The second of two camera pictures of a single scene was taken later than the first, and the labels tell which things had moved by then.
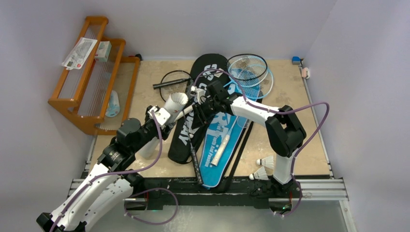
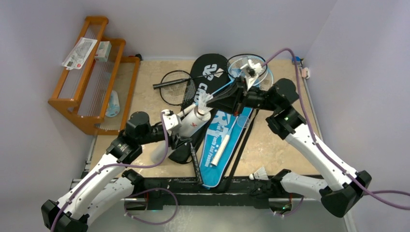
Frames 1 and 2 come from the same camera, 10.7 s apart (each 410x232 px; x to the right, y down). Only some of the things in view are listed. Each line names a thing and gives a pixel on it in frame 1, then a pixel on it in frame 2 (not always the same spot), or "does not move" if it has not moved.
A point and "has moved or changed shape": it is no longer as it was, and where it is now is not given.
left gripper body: x=153 y=129 -> x=172 y=141
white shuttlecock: x=268 y=162 has moved or changed shape
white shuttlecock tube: x=174 y=103 -> x=190 y=123
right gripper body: x=211 y=90 -> x=239 y=94
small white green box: x=103 y=50 does not move
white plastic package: x=77 y=57 does not move
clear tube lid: x=242 y=122 does not move
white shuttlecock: x=260 y=174 does not move
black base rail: x=187 y=193 does not move
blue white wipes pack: x=113 y=108 does not move
